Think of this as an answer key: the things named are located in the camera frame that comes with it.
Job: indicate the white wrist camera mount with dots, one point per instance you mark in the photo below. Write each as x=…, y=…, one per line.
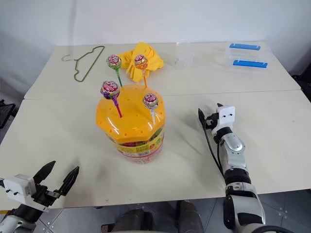
x=19, y=185
x=226, y=117

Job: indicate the black object beside table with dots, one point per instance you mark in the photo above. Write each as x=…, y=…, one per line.
x=5, y=114

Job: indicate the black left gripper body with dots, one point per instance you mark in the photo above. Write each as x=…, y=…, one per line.
x=45, y=195

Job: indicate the lollipop with white stick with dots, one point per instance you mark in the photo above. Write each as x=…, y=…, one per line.
x=150, y=100

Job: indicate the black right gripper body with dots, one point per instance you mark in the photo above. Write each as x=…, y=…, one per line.
x=212, y=121

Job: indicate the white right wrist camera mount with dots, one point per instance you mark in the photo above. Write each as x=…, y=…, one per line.
x=226, y=117

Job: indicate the clear box with blue latch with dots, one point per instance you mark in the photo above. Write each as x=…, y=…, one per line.
x=250, y=64
x=244, y=46

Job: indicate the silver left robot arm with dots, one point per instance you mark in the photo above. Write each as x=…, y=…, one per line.
x=17, y=222

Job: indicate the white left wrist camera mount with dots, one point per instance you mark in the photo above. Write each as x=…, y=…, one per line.
x=19, y=185

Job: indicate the lollipop with green stick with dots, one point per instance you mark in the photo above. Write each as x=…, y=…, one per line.
x=113, y=61

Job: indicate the yellow cloth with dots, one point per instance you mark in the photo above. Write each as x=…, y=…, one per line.
x=153, y=58

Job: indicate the lollipop with orange stick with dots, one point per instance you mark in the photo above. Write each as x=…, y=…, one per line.
x=141, y=61

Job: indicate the lollipop jar with yellow lid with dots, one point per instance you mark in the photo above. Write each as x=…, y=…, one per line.
x=131, y=116

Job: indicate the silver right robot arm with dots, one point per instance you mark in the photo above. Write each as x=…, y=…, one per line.
x=234, y=145

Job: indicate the clear plastic cup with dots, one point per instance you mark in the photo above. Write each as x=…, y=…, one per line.
x=183, y=58

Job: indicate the lollipop with pink stick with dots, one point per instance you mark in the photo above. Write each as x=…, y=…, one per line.
x=110, y=89

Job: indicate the dark rounded shape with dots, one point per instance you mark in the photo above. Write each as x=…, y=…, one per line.
x=190, y=218
x=133, y=222

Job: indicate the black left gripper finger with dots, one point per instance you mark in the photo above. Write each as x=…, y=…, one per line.
x=70, y=180
x=45, y=172

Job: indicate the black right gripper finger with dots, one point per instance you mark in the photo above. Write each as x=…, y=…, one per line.
x=202, y=116
x=219, y=105

